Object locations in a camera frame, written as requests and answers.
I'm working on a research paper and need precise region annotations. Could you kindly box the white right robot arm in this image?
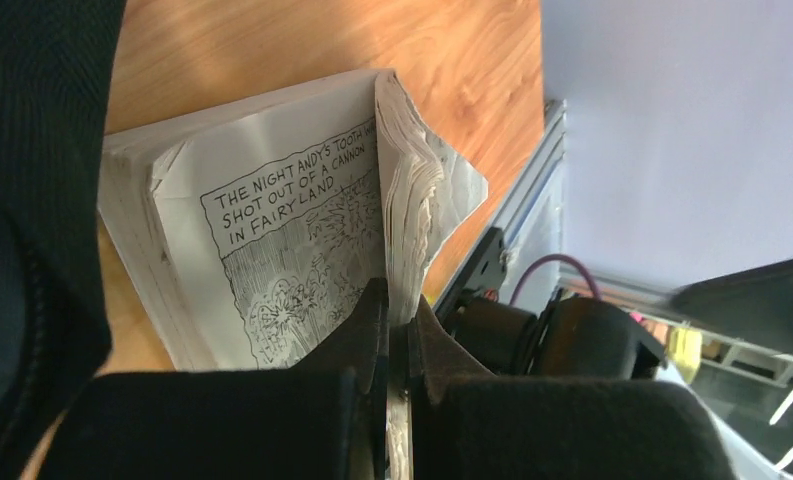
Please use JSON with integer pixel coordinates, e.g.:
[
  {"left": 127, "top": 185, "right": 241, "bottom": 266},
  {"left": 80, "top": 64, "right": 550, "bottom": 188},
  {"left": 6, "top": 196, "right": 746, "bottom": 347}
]
[{"left": 442, "top": 296, "right": 667, "bottom": 380}]

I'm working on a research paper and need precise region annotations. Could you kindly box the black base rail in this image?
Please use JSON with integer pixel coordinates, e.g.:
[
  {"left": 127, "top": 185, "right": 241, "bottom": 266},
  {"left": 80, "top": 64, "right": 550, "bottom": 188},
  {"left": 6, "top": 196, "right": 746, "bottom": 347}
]
[{"left": 435, "top": 227, "right": 507, "bottom": 322}]

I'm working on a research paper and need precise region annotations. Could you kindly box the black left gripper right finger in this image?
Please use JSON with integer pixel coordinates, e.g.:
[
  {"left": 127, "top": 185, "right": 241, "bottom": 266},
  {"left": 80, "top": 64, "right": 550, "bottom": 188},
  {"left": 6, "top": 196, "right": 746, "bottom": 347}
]
[{"left": 408, "top": 303, "right": 734, "bottom": 479}]

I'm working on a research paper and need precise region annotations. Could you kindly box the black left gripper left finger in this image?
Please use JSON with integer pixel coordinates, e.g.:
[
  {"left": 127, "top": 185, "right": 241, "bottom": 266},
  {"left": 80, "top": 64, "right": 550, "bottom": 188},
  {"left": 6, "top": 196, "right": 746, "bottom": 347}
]
[{"left": 39, "top": 278, "right": 388, "bottom": 479}]

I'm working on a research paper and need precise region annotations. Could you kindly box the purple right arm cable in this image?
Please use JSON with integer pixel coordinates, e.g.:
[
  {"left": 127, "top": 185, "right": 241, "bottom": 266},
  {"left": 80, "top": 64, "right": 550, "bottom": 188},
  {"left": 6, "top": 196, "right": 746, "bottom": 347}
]
[{"left": 508, "top": 253, "right": 603, "bottom": 307}]

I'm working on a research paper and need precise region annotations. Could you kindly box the purple treehouse book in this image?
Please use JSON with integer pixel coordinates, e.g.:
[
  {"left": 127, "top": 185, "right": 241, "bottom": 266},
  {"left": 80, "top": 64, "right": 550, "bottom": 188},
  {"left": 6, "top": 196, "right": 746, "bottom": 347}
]
[{"left": 97, "top": 68, "right": 490, "bottom": 372}]

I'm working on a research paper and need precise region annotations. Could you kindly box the black backpack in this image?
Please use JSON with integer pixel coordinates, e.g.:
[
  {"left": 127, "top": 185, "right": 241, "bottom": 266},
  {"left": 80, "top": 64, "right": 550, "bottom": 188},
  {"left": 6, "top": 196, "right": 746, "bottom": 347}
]
[{"left": 0, "top": 1, "right": 125, "bottom": 479}]

